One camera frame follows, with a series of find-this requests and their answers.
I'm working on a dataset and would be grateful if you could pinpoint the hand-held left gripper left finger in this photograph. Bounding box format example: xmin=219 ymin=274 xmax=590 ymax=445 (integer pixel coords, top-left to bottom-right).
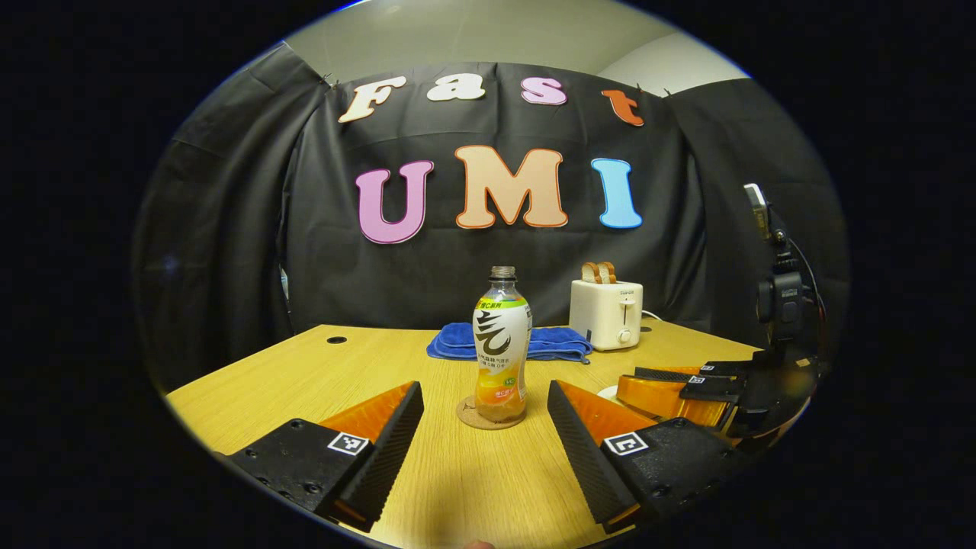
xmin=217 ymin=380 xmax=425 ymax=535

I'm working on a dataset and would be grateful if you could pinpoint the blue folded towel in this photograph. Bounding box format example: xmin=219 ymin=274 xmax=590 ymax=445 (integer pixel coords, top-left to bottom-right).
xmin=426 ymin=322 xmax=594 ymax=365

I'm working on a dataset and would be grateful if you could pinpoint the black backdrop cloth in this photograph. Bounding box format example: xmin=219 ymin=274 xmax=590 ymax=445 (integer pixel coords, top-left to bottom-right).
xmin=131 ymin=42 xmax=851 ymax=390

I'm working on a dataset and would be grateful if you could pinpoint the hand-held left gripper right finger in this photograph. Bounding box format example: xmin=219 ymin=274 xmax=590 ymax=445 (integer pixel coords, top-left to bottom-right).
xmin=547 ymin=379 xmax=756 ymax=536

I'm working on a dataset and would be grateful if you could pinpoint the round cork coaster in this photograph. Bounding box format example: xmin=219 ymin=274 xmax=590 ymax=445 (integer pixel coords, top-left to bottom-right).
xmin=456 ymin=394 xmax=528 ymax=431

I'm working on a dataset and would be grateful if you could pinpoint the cream toaster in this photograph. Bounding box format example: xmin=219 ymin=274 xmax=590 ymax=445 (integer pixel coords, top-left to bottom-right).
xmin=569 ymin=278 xmax=644 ymax=352

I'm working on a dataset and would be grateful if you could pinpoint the clear water bottle orange label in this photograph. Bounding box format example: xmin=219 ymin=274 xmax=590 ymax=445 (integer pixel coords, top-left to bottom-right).
xmin=472 ymin=266 xmax=533 ymax=424

